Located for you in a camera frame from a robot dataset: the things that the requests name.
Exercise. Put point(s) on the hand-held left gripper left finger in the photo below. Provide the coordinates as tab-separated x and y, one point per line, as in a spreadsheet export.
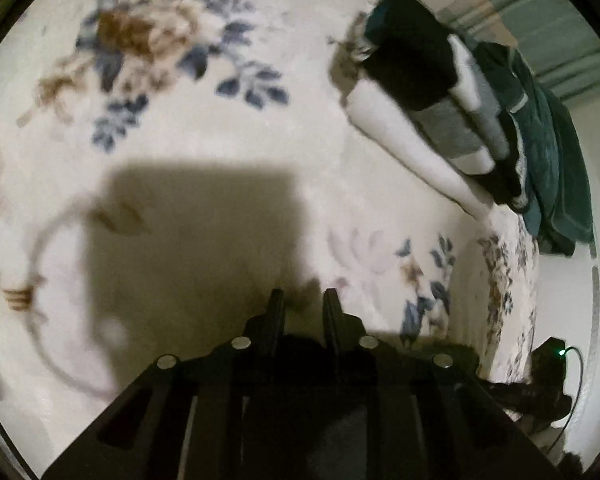
275	310

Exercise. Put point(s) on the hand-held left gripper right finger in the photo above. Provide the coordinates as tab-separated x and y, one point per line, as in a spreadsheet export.
334	312

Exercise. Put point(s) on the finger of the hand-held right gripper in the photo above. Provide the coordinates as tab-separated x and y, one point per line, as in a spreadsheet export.
505	391

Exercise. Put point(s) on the white bed headboard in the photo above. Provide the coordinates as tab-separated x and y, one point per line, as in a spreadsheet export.
597	300

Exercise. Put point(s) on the floral bed blanket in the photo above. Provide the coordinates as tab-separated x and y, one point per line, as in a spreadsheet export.
205	135

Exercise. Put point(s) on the folded white garment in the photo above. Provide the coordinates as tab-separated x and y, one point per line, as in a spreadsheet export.
405	135

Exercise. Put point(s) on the teal quilt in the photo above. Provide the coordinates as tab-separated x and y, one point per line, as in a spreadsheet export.
550	150

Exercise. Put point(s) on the folded black striped sweater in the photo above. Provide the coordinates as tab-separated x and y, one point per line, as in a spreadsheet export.
425	70

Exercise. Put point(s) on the blue-grey curtain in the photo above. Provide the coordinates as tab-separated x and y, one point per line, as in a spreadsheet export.
530	25

